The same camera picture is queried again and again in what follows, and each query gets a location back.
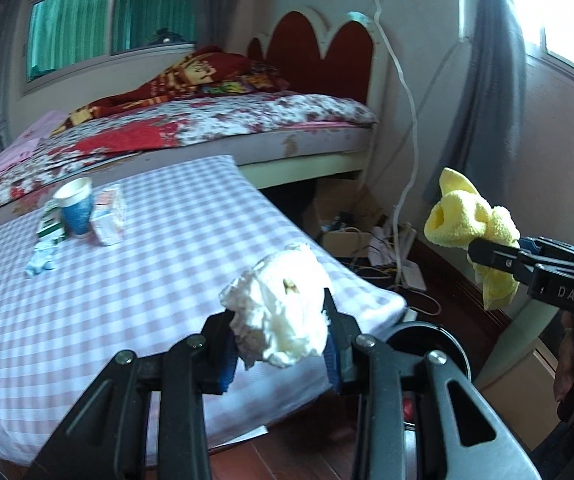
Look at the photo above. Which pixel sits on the cardboard box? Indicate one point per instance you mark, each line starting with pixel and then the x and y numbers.
pixel 347 205

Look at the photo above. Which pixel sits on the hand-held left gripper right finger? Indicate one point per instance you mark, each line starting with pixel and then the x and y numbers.
pixel 334 360

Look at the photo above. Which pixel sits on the green and white box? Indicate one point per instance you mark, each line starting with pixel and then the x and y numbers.
pixel 51 225

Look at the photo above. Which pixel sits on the blue paper cup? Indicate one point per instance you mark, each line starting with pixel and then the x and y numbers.
pixel 77 210

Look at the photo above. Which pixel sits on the yellow cloth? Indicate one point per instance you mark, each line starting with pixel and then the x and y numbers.
pixel 462 220

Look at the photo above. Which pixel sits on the floral bedsheet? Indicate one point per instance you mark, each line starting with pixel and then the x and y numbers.
pixel 217 115

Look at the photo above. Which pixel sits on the dark object on windowsill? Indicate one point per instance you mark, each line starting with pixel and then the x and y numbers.
pixel 167 37

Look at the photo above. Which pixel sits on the pale blue tissue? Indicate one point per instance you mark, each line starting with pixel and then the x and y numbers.
pixel 41 260

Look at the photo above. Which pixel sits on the white carton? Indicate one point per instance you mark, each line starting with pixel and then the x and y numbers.
pixel 109 220

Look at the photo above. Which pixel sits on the red and white headboard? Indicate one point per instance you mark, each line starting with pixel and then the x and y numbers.
pixel 317 60

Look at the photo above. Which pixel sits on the white router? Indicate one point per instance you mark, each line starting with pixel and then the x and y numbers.
pixel 413 275

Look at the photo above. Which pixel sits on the window with green curtain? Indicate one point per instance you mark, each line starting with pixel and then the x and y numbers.
pixel 107 15

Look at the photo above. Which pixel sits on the white tissue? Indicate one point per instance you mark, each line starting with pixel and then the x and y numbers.
pixel 282 300

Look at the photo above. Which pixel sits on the red printed blanket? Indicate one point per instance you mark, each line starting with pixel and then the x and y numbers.
pixel 187 75

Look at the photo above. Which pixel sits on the pink cloth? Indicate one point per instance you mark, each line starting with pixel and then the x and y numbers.
pixel 22 140

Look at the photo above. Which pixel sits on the grey tied curtain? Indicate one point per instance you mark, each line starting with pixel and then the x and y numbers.
pixel 492 85

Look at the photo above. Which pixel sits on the white bed frame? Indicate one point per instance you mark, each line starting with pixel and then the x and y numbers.
pixel 307 155

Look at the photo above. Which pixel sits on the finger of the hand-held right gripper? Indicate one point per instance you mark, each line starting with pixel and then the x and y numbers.
pixel 562 255
pixel 497 255

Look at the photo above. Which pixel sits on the black trash bin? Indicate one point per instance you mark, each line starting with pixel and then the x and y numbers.
pixel 417 332

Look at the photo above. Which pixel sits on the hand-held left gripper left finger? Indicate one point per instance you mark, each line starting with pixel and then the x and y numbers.
pixel 227 370

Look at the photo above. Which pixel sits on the checked tablecloth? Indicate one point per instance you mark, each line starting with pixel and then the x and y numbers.
pixel 142 285

